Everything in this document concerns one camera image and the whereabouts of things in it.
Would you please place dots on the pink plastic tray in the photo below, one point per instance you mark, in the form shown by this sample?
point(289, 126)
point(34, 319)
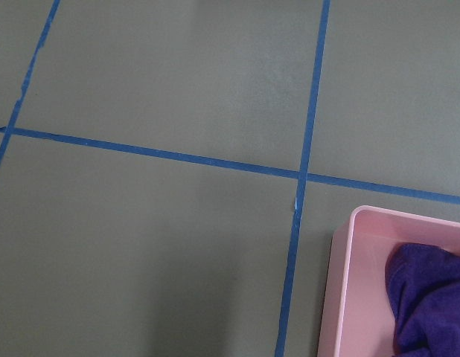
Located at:
point(357, 319)

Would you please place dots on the purple microfiber cloth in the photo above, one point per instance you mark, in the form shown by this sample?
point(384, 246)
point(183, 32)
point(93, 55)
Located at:
point(423, 288)

